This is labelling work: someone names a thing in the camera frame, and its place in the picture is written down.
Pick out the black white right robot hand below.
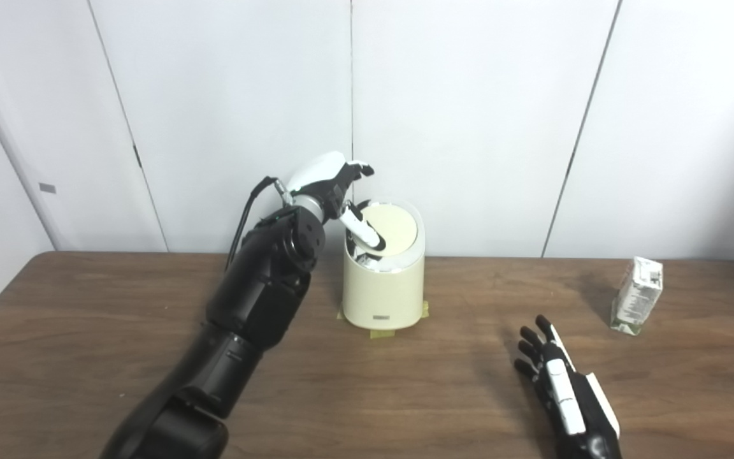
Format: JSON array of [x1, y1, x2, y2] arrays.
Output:
[[514, 314, 622, 459]]

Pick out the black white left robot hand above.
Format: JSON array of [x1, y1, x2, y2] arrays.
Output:
[[284, 151, 385, 251]]

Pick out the cream round bin lid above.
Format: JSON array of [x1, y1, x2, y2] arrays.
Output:
[[357, 203, 419, 257]]

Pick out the cream-colored cylindrical trash bin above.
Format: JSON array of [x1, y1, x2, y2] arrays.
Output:
[[342, 200, 426, 331]]

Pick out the white green milk carton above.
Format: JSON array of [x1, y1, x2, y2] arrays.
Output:
[[610, 256, 665, 336]]

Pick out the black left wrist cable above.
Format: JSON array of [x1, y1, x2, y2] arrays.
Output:
[[226, 177, 291, 272]]

